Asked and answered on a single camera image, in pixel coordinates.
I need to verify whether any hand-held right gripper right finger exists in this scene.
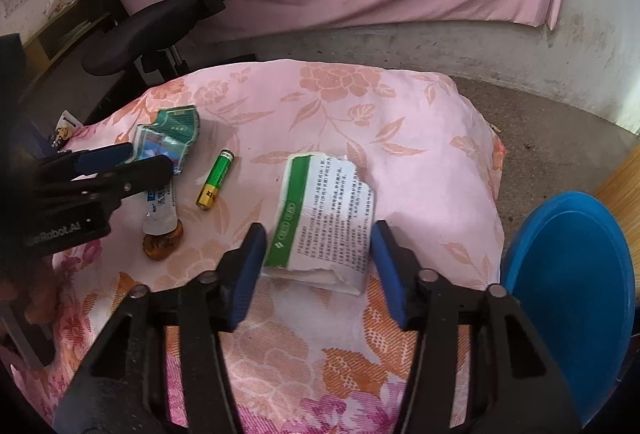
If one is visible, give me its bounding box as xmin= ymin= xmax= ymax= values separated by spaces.
xmin=370 ymin=220 xmax=583 ymax=434

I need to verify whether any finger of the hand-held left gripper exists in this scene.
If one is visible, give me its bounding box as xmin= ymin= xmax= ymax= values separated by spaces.
xmin=37 ymin=142 xmax=134 ymax=179
xmin=65 ymin=155 xmax=174 ymax=205

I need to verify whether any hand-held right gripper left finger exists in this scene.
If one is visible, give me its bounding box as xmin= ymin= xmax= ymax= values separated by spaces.
xmin=52 ymin=222 xmax=268 ymax=434

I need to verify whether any green cigarette pack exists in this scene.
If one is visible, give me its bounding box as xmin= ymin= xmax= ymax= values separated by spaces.
xmin=131 ymin=108 xmax=202 ymax=175

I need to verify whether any green white paper packet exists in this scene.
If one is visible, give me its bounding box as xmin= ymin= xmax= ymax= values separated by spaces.
xmin=261 ymin=154 xmax=376 ymax=297

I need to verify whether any blue plastic basin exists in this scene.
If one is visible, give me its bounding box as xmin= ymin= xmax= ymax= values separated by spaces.
xmin=500 ymin=191 xmax=639 ymax=429

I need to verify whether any person's left hand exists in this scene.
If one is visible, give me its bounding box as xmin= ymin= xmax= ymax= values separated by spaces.
xmin=0 ymin=259 xmax=57 ymax=332

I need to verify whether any white blue sachet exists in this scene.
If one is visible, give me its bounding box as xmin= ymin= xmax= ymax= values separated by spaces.
xmin=142 ymin=179 xmax=178 ymax=235

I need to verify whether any small brown object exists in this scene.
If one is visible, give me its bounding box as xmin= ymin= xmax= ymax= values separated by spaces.
xmin=142 ymin=224 xmax=185 ymax=261

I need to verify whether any green gold battery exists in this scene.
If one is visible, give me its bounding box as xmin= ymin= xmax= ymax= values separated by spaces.
xmin=195 ymin=150 xmax=236 ymax=211

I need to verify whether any black office chair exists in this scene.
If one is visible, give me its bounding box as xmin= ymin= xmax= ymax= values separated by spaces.
xmin=80 ymin=0 xmax=232 ymax=125

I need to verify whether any wooden desk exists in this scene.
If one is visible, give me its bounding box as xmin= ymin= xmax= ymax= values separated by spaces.
xmin=22 ymin=4 xmax=118 ymax=74

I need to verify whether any pink floral blanket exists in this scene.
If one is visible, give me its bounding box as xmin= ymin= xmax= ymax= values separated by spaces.
xmin=50 ymin=58 xmax=507 ymax=434

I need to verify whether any wooden cabinet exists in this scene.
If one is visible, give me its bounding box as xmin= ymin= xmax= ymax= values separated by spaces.
xmin=595 ymin=159 xmax=640 ymax=225

